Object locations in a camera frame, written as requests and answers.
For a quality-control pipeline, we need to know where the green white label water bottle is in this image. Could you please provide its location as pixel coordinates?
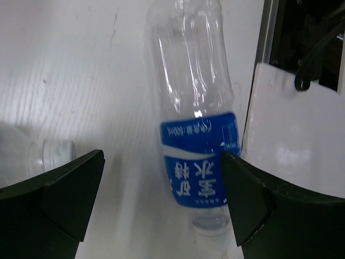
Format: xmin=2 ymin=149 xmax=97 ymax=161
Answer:
xmin=1 ymin=122 xmax=77 ymax=188

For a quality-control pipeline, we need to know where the blue label clear water bottle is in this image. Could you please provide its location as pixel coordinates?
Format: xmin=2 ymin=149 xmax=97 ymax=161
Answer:
xmin=146 ymin=1 xmax=240 ymax=237

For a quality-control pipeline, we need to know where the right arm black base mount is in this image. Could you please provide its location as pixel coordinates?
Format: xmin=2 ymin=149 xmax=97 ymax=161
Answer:
xmin=256 ymin=1 xmax=344 ymax=92

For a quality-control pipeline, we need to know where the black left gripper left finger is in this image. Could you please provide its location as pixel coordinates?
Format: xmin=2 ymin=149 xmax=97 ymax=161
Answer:
xmin=1 ymin=149 xmax=105 ymax=258

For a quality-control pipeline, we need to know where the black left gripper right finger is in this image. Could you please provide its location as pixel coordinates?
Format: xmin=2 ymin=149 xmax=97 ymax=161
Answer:
xmin=221 ymin=152 xmax=344 ymax=258

